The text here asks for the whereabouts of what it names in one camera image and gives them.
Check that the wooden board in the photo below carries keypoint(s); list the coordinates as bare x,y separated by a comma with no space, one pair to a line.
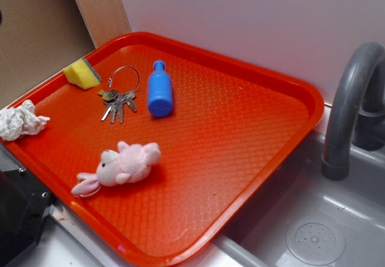
104,19

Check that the orange plastic tray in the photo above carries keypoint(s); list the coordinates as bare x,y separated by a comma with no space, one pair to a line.
201,81

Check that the blue plastic toy bottle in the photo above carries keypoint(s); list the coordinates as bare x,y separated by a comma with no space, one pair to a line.
160,92

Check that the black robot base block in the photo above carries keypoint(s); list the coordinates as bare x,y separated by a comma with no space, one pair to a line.
25,203

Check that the silver keys on ring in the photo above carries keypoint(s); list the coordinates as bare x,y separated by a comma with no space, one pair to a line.
115,100

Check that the yellow sponge with green pad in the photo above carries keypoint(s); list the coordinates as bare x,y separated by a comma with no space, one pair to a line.
82,74

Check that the grey toy faucet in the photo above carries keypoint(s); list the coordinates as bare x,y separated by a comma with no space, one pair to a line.
357,114

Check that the pink plush bunny toy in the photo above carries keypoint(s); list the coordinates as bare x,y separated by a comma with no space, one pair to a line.
129,164

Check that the crumpled white paper towel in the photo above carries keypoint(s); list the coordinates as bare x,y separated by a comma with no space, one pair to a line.
20,121

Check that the grey plastic toy sink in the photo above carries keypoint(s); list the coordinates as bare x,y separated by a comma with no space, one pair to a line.
300,219

